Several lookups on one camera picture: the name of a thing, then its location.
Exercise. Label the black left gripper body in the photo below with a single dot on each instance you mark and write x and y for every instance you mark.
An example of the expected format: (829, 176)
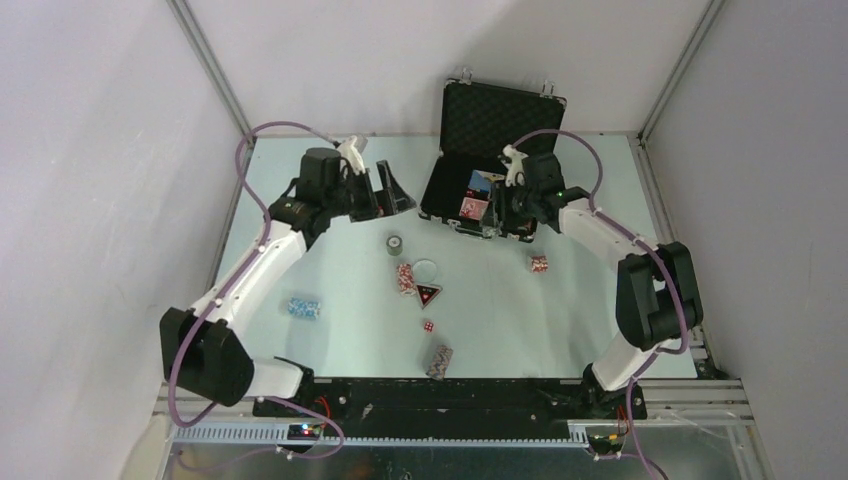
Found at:
(360, 201)

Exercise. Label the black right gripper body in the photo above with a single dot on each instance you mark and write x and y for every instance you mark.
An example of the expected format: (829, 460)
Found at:
(515, 202)

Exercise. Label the red white chip stack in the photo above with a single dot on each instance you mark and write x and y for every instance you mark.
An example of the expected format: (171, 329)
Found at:
(538, 263)

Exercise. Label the blue white chip stack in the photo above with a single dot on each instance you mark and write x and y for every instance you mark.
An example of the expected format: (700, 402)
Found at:
(303, 308)

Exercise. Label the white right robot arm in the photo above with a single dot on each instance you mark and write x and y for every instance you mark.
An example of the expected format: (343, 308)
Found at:
(656, 302)

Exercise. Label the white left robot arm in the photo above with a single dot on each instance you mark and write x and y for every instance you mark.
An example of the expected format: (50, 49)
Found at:
(202, 350)

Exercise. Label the red card deck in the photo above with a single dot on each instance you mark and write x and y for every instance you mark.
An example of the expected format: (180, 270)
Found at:
(473, 208)

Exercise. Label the black aluminium poker case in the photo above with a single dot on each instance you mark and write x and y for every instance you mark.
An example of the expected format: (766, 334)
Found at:
(477, 121)

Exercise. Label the dark green chip stack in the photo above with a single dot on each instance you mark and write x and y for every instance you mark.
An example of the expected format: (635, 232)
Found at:
(394, 245)

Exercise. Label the blue card deck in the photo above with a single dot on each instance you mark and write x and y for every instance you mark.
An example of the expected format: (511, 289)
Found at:
(481, 183)

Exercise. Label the clear round dealer button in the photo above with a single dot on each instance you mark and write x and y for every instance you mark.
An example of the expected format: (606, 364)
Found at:
(425, 270)

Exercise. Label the red white chip roll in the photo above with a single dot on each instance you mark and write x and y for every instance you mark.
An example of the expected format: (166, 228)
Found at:
(405, 279)

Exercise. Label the black red triangular chip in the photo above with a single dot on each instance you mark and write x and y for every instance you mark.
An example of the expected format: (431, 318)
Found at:
(426, 293)

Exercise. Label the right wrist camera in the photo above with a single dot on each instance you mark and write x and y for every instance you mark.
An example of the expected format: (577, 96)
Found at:
(514, 160)

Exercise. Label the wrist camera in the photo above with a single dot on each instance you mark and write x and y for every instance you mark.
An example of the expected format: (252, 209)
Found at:
(514, 160)
(351, 150)

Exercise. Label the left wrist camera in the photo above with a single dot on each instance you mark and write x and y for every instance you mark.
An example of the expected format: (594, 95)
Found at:
(351, 150)

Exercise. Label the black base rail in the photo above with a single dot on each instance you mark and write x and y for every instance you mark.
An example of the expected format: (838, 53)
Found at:
(464, 409)

